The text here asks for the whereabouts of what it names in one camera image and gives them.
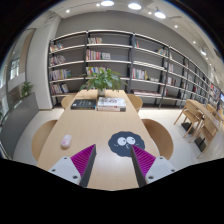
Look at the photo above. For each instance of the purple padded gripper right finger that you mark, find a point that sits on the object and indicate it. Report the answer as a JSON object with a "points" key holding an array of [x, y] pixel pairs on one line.
{"points": [[149, 168]]}

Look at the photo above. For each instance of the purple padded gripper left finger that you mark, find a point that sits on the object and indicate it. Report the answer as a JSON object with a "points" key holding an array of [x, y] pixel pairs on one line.
{"points": [[77, 168]]}

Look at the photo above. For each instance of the pink white computer mouse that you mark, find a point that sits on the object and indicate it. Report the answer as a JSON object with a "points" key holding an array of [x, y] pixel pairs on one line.
{"points": [[66, 141]]}

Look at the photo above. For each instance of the dark cartoon face mouse pad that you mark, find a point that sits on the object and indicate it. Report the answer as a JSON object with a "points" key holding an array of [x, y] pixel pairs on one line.
{"points": [[120, 143]]}

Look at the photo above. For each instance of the wooden chair front right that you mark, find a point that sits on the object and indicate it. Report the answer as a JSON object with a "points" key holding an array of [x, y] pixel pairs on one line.
{"points": [[160, 136]]}

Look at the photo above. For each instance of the wooden chair front left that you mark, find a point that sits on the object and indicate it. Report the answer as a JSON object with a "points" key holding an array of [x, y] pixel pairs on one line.
{"points": [[40, 137]]}

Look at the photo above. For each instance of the black book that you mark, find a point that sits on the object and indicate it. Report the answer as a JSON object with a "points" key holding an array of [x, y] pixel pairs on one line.
{"points": [[84, 104]]}

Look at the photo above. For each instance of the wooden chair back right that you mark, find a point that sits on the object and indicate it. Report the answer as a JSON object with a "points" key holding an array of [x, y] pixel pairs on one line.
{"points": [[136, 101]]}

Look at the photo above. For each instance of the wooden chair back left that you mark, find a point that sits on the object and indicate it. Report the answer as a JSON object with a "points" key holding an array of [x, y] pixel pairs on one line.
{"points": [[66, 100]]}

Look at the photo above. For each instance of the wooden chair far right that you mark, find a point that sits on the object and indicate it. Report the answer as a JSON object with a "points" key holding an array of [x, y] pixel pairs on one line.
{"points": [[206, 136]]}

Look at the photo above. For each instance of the wooden chair by side table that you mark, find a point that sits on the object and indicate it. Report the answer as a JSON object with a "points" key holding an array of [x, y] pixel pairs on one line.
{"points": [[192, 114]]}

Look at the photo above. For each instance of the stack of white books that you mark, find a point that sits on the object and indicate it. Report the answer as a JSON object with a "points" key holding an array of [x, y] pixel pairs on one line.
{"points": [[111, 104]]}

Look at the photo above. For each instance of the wooden side table right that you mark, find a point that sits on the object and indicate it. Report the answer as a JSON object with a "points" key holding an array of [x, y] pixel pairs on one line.
{"points": [[206, 114]]}

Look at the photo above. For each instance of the green potted plant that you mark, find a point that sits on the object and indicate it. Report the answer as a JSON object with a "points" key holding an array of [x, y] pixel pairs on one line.
{"points": [[103, 79]]}

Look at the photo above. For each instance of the small plant on left ledge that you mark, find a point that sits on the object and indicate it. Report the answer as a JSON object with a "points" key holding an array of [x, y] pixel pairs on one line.
{"points": [[26, 89]]}

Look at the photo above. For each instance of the large dark metal bookshelf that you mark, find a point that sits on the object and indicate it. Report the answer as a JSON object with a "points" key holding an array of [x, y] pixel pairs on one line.
{"points": [[158, 73]]}

